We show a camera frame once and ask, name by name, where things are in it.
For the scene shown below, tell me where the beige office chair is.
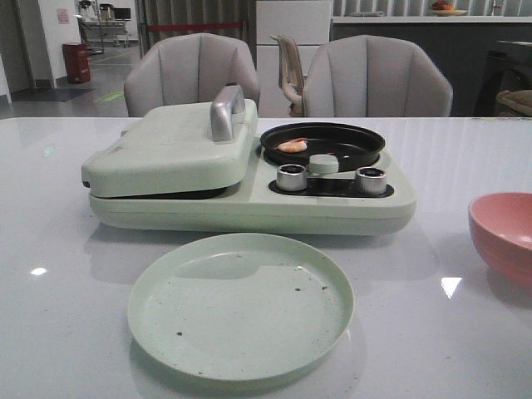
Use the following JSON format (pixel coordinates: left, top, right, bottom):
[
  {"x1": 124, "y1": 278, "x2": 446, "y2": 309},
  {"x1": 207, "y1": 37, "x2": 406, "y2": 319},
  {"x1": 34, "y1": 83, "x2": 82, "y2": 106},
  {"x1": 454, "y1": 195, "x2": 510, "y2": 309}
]
[{"x1": 271, "y1": 35, "x2": 305, "y2": 117}]

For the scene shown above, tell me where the silver control knob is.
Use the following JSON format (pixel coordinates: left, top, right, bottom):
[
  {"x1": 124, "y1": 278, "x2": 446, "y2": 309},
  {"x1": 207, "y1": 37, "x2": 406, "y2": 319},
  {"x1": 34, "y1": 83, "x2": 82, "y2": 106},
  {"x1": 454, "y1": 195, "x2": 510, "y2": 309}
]
[
  {"x1": 276, "y1": 164, "x2": 307, "y2": 192},
  {"x1": 354, "y1": 167, "x2": 387, "y2": 195}
]

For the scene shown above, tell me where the mint green breakfast maker base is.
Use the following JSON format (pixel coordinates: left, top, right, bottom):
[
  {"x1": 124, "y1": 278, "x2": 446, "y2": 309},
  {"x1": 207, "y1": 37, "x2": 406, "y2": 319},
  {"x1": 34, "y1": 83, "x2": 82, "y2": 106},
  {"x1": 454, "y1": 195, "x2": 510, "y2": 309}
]
[{"x1": 89, "y1": 139, "x2": 416, "y2": 235}]

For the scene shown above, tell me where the left silver control knob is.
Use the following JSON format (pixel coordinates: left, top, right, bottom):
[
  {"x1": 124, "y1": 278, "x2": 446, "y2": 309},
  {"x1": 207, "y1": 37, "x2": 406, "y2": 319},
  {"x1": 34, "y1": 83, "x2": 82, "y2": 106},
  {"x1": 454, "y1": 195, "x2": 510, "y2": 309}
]
[{"x1": 276, "y1": 164, "x2": 307, "y2": 192}]

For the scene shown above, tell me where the red barrier tape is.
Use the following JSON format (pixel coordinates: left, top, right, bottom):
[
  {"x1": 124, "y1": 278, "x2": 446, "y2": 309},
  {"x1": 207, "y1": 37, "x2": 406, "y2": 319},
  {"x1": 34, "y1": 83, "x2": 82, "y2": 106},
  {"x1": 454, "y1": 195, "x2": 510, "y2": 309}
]
[{"x1": 146, "y1": 21, "x2": 243, "y2": 32}]

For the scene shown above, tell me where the grey upholstered chair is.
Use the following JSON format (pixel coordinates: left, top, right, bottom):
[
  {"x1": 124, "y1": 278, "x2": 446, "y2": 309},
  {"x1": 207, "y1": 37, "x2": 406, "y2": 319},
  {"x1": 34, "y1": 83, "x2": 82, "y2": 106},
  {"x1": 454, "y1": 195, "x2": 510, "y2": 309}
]
[
  {"x1": 303, "y1": 35, "x2": 453, "y2": 117},
  {"x1": 124, "y1": 32, "x2": 260, "y2": 117}
]

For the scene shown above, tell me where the right silver control knob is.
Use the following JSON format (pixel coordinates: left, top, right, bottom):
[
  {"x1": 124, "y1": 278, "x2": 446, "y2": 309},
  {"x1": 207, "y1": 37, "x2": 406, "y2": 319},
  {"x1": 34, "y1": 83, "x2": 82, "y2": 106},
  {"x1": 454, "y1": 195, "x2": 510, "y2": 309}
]
[{"x1": 354, "y1": 167, "x2": 387, "y2": 195}]

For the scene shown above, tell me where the pink bowl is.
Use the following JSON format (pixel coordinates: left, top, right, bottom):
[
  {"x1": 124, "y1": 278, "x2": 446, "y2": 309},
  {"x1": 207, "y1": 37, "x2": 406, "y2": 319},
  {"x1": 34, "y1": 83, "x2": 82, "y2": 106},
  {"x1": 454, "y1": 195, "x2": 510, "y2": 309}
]
[{"x1": 468, "y1": 192, "x2": 531, "y2": 289}]

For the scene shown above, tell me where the cooked shrimp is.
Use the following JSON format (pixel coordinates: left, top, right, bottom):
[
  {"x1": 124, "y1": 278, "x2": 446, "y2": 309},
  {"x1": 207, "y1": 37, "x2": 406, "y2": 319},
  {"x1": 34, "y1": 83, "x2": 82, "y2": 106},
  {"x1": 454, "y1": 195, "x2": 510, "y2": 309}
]
[{"x1": 277, "y1": 138, "x2": 307, "y2": 154}]

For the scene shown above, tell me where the mint green breakfast maker lid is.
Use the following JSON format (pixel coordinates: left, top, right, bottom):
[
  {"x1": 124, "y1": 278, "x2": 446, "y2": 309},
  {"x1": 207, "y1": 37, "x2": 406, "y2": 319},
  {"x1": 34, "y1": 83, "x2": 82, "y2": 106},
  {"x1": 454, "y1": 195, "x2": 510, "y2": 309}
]
[{"x1": 81, "y1": 85, "x2": 258, "y2": 198}]

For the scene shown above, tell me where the fruit plate on counter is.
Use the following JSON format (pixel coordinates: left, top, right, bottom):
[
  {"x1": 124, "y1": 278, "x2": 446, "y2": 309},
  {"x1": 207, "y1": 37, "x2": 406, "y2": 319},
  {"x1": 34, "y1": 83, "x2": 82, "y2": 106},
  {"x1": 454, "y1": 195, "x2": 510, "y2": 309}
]
[{"x1": 429, "y1": 0, "x2": 467, "y2": 17}]

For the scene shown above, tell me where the black round frying pan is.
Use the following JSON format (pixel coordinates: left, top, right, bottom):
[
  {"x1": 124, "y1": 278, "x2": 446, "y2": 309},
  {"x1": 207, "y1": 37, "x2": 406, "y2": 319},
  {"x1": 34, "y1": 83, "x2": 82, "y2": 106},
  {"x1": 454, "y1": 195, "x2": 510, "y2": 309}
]
[{"x1": 260, "y1": 121, "x2": 386, "y2": 172}]

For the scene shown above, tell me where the white cabinet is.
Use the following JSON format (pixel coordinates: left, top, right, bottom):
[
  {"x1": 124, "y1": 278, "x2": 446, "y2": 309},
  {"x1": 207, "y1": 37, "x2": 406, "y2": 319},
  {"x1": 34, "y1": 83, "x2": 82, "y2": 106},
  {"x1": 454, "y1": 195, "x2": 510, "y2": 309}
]
[{"x1": 256, "y1": 1, "x2": 333, "y2": 118}]

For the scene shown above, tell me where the right grey upholstered chair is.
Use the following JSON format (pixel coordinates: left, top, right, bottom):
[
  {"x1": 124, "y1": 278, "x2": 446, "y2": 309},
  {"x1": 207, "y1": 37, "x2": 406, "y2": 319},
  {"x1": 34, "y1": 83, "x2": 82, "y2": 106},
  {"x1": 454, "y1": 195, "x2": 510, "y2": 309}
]
[{"x1": 303, "y1": 35, "x2": 453, "y2": 117}]

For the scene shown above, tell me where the grey counter with white top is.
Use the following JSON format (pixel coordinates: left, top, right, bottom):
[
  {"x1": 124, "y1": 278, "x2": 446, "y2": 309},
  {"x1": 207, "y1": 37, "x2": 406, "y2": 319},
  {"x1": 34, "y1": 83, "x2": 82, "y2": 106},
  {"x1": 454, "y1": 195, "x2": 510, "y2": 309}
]
[{"x1": 330, "y1": 15, "x2": 532, "y2": 117}]

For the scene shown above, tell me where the mint green round plate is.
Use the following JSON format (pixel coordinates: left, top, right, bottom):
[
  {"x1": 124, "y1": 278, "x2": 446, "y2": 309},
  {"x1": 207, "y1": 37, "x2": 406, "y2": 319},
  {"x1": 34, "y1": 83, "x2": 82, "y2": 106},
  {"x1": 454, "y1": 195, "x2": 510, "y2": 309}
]
[{"x1": 127, "y1": 233, "x2": 354, "y2": 385}]

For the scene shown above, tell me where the left grey upholstered chair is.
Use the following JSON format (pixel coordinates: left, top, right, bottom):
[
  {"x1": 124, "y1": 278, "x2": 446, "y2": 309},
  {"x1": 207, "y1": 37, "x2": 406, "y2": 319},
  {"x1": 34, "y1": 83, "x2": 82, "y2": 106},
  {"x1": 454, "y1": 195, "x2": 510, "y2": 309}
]
[{"x1": 124, "y1": 32, "x2": 260, "y2": 117}]

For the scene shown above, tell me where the red bin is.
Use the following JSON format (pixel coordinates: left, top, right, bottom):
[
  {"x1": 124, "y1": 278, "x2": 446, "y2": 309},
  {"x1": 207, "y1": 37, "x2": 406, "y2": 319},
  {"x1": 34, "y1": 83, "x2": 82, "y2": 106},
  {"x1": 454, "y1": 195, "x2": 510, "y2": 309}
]
[{"x1": 62, "y1": 42, "x2": 91, "y2": 84}]

